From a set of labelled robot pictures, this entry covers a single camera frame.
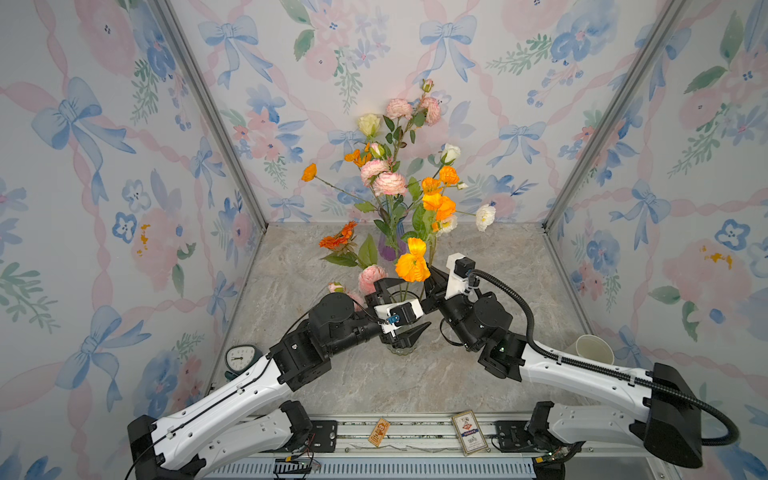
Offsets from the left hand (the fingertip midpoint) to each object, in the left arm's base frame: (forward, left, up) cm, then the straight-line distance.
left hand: (416, 293), depth 60 cm
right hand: (+9, -2, -2) cm, 9 cm away
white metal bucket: (0, -49, -26) cm, 55 cm away
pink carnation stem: (+5, +10, -3) cm, 12 cm away
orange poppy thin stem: (+9, +1, -12) cm, 15 cm away
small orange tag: (-19, +8, -34) cm, 40 cm away
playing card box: (-19, -15, -33) cm, 41 cm away
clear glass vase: (+8, +3, -15) cm, 17 cm away
